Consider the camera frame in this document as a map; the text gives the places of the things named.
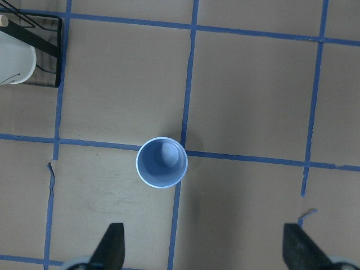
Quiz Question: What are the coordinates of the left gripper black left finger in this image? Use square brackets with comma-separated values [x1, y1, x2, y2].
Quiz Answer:
[89, 223, 124, 269]

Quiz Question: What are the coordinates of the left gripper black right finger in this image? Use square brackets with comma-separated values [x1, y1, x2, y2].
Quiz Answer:
[282, 223, 332, 269]

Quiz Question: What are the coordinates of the black metal mug rack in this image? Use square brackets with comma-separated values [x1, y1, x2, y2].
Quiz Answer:
[1, 1, 63, 88]

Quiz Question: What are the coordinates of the light blue plastic cup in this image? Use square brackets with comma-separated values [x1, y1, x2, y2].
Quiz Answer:
[136, 137, 188, 189]

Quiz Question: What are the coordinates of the white mug on rack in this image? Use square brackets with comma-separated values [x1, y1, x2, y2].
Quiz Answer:
[1, 32, 37, 85]

